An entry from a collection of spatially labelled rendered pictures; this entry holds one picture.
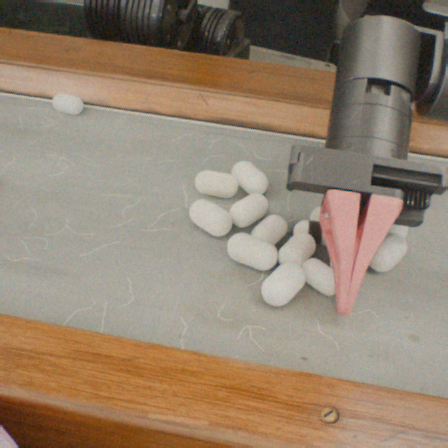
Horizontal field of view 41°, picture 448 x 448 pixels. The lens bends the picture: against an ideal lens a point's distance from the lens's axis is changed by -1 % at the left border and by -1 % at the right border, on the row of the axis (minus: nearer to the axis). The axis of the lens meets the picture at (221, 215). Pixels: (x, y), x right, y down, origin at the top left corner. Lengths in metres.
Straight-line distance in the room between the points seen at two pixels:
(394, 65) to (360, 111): 0.04
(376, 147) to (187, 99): 0.27
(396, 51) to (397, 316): 0.18
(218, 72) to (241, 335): 0.34
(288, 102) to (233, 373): 0.34
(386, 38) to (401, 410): 0.24
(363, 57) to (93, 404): 0.28
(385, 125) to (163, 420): 0.23
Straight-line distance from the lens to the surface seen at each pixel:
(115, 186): 0.51
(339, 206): 0.38
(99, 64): 0.67
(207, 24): 1.16
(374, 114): 0.41
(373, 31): 0.44
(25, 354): 0.36
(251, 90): 0.62
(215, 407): 0.33
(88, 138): 0.58
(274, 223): 0.45
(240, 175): 0.50
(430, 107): 0.45
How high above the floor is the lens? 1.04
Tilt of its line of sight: 38 degrees down
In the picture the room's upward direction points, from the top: 5 degrees clockwise
